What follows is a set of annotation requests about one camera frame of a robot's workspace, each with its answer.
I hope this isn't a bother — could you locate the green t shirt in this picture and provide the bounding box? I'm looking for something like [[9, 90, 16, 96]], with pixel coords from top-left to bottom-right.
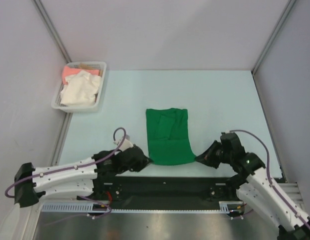
[[145, 108, 195, 166]]

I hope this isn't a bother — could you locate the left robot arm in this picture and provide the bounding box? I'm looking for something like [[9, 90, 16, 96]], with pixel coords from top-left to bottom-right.
[[12, 144, 153, 208]]

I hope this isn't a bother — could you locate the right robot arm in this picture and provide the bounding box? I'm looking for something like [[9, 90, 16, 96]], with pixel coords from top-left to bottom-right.
[[195, 129, 310, 240]]

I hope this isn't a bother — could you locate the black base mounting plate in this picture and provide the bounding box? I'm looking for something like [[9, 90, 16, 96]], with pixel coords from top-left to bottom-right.
[[87, 174, 248, 202]]

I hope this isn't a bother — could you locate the cream t shirt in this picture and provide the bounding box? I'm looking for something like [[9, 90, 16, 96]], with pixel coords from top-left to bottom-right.
[[60, 70, 102, 107]]

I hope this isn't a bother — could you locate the brown t shirt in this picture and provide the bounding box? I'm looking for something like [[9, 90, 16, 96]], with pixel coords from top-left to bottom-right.
[[76, 62, 103, 77]]

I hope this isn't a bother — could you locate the pink t shirt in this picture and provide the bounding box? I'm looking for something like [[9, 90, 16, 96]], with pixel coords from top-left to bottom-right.
[[61, 66, 100, 85]]

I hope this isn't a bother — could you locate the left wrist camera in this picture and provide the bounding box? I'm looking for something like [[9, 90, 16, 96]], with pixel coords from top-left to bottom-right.
[[113, 135, 134, 152]]

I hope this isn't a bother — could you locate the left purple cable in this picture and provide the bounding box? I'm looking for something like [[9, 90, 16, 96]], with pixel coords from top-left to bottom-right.
[[4, 127, 128, 226]]

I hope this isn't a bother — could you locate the purple cable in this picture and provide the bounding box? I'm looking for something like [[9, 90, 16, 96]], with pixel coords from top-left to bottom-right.
[[4, 127, 128, 226], [226, 129, 310, 235]]

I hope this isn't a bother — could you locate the slotted grey cable duct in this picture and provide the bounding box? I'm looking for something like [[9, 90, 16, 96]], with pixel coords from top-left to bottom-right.
[[41, 201, 245, 214]]

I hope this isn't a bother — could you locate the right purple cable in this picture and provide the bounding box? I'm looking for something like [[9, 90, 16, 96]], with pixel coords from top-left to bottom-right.
[[226, 129, 310, 235]]

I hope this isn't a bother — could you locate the right vertical aluminium post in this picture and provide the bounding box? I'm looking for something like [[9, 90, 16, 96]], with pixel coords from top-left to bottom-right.
[[251, 0, 298, 77]]

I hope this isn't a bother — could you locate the vertical aluminium post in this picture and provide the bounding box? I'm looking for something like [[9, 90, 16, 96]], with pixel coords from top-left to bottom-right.
[[251, 0, 298, 77], [31, 0, 72, 63]]

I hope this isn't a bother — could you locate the left vertical aluminium post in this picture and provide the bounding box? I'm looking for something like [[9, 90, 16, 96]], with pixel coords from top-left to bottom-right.
[[31, 0, 72, 63]]

